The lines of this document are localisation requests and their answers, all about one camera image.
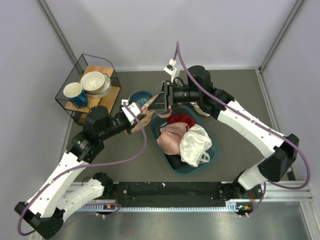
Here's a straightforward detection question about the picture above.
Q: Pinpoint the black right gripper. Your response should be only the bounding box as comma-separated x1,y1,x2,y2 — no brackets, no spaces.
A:
147,81,201,112

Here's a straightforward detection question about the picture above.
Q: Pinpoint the floral mesh laundry bag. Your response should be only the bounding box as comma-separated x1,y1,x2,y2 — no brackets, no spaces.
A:
140,95,172,128

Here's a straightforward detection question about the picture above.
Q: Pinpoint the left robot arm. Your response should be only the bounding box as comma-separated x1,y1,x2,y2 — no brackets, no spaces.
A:
14,102,144,240

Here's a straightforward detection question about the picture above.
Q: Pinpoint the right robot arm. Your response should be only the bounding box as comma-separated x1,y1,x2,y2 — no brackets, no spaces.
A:
149,64,299,198

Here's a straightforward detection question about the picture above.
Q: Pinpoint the red bra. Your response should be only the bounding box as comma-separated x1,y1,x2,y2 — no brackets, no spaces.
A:
167,114,196,128

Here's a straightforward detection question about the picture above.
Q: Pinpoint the pink bra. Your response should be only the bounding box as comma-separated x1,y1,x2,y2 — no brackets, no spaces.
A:
156,122,190,155

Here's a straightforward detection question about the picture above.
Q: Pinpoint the white insulated lunch bag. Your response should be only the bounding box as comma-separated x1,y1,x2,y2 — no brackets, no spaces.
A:
192,104,211,117

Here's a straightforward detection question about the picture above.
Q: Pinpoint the white bra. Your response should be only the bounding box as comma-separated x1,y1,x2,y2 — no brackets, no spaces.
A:
180,124,213,168

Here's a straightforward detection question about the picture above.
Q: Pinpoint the dark blue ceramic bowl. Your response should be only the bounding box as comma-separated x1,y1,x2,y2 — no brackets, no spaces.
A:
128,90,153,108

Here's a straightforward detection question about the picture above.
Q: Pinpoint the white bowl underneath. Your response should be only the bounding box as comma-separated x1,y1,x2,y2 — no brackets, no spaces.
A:
88,74,112,99

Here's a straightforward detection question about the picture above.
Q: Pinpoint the teal plastic basin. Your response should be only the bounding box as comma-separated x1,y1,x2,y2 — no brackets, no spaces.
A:
150,105,220,175

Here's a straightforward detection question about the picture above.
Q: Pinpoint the cream ceramic bowl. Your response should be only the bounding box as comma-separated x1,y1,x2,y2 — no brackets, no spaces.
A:
80,71,106,95

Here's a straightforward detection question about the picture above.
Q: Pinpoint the blue mug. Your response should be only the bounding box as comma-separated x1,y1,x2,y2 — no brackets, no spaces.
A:
63,82,89,108

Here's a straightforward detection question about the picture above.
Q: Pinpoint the black garment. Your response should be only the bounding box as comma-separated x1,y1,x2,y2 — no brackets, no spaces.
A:
166,154,186,170

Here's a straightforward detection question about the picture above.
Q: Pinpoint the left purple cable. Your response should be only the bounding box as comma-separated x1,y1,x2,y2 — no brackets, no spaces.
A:
16,104,148,237

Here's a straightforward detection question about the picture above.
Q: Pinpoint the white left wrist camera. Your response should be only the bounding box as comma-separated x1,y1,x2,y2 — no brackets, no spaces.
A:
121,99,143,126

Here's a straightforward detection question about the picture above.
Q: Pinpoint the black wire wooden shelf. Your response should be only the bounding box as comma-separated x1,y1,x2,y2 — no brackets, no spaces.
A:
55,54,121,126

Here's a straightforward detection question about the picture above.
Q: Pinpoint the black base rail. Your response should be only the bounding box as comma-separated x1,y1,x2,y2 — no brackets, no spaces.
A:
97,182,255,208

